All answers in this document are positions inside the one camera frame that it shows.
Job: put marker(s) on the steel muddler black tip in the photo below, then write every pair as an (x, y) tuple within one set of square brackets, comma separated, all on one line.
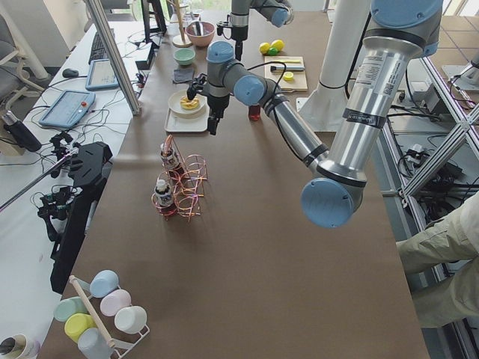
[(286, 68)]

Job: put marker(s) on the pink bowl with ice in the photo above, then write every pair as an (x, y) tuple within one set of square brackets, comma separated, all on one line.
[(206, 38)]

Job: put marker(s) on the yellow plastic knife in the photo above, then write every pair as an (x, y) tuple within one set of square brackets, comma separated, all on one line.
[(287, 60)]

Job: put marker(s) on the person in beige clothes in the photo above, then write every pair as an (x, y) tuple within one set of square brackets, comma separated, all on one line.
[(453, 237)]

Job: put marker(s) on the black water bottle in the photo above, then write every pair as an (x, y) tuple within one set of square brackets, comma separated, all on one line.
[(21, 134)]

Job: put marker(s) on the blue teach pendant near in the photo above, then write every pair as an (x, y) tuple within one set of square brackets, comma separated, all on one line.
[(68, 109)]

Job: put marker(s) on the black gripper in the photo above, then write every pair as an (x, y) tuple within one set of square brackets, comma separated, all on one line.
[(218, 103), (238, 31)]

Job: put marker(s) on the braided ring bread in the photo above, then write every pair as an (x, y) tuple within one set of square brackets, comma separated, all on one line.
[(189, 104)]

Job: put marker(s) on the whole lemon lower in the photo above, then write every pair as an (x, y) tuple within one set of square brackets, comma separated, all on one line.
[(278, 45)]

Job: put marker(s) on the grey folded cloth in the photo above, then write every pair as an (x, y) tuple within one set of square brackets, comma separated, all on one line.
[(181, 75)]

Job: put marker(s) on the green ceramic bowl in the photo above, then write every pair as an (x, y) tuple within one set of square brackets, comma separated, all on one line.
[(184, 56)]

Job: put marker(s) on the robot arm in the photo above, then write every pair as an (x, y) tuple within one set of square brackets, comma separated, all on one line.
[(399, 31), (278, 13)]

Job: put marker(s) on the blue teach pendant far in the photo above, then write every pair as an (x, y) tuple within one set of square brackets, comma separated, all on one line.
[(101, 76)]

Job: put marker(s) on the black camera stand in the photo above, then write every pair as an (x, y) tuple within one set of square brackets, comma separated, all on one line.
[(65, 213)]

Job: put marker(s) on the tea bottle rear left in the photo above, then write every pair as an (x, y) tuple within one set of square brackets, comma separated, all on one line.
[(171, 161)]

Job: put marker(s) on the blue teach pendant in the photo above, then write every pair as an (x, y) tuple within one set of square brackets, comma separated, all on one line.
[(101, 76), (68, 109)]

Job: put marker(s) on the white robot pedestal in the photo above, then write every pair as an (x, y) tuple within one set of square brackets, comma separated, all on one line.
[(347, 27)]

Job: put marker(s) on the tea bottle right rack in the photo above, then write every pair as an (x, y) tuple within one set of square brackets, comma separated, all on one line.
[(162, 198)]

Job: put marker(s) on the white cup on rack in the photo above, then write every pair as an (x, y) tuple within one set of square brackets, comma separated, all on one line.
[(131, 319)]

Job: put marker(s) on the copper wire bottle rack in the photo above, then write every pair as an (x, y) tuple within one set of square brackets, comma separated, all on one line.
[(187, 189)]

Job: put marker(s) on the green cup on rack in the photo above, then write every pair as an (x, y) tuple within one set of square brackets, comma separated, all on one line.
[(68, 307)]

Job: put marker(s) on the wooden round stand base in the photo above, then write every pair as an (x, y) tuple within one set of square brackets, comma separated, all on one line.
[(181, 41)]

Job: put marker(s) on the aluminium frame post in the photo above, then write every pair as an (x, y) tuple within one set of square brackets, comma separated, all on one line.
[(102, 26)]

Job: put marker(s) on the white wire cup rack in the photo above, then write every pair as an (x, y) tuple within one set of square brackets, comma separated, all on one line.
[(122, 343)]

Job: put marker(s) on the grey cup on rack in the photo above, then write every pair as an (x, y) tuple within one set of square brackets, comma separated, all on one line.
[(93, 346)]

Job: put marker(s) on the blue cup on rack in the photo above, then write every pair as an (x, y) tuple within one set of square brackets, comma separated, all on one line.
[(104, 282)]

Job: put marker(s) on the lemon half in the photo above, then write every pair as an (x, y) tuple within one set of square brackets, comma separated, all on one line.
[(288, 76)]

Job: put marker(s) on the white round plate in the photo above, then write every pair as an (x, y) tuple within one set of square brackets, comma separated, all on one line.
[(174, 103)]

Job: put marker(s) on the whole lemon upper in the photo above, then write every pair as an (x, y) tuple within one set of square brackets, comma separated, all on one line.
[(264, 48)]

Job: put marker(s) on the yellow cup on rack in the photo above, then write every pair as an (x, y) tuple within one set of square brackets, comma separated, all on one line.
[(77, 324)]

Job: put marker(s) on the whole lemon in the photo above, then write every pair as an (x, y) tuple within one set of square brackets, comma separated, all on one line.
[(264, 48), (278, 45)]

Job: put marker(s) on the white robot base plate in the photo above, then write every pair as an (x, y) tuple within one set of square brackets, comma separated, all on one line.
[(323, 115)]

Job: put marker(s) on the pink cup on rack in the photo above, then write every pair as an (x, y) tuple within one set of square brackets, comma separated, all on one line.
[(115, 301)]

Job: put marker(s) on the white rectangular tray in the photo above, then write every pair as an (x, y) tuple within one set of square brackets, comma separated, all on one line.
[(182, 123)]

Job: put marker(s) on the wooden cutting board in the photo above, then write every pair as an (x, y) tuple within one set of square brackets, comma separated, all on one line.
[(298, 84)]

